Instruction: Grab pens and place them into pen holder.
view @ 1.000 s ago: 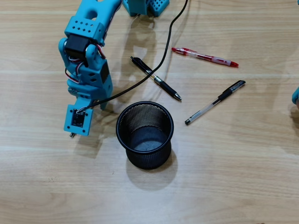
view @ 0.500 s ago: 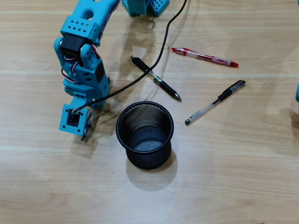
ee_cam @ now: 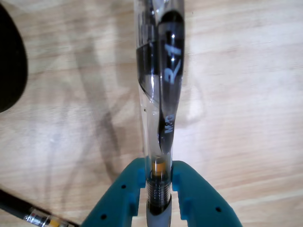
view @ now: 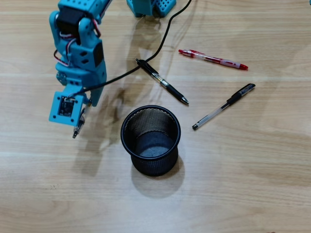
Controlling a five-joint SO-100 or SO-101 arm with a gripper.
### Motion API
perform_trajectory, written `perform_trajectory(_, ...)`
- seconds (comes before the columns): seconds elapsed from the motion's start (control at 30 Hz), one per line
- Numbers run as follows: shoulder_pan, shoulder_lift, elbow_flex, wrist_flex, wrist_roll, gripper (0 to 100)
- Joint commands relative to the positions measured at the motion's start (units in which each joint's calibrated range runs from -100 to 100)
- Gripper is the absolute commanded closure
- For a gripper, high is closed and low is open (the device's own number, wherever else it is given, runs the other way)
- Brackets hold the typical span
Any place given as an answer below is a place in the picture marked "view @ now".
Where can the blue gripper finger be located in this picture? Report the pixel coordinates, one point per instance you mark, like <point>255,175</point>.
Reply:
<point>74,88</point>
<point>96,95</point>

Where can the clear pen with grey grip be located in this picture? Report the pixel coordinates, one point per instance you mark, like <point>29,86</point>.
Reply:
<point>76,132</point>

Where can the black retractable pen silver tip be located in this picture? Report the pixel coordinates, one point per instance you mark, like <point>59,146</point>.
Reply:
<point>173,91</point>

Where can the red pen with white grip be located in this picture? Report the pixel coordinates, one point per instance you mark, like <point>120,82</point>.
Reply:
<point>228,63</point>

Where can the clear gel pen black cap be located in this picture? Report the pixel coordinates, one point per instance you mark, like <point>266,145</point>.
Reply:
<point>234,99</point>

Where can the black mesh pen holder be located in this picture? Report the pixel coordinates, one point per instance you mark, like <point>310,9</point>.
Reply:
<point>155,167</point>

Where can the wrist camera on blue plate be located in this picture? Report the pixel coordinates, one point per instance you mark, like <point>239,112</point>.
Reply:
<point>64,108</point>

